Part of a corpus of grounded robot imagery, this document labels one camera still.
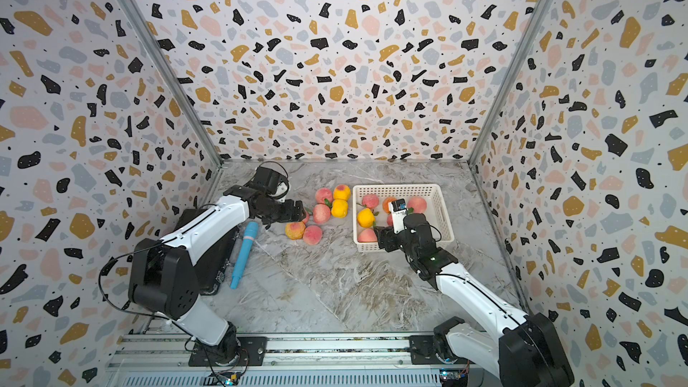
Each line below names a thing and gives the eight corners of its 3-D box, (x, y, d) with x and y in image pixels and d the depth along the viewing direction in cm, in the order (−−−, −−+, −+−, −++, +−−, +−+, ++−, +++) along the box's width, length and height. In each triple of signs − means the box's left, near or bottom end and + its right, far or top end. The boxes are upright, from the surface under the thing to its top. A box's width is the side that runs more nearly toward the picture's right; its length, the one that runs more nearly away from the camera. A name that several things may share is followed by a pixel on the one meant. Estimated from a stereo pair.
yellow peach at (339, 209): (331, 220, 103) (330, 212, 100) (332, 206, 108) (331, 199, 104) (347, 220, 104) (347, 212, 100) (348, 206, 108) (347, 199, 104)
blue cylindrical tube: (229, 288, 86) (226, 285, 84) (249, 225, 102) (247, 221, 99) (240, 288, 86) (237, 285, 84) (258, 225, 102) (256, 221, 99)
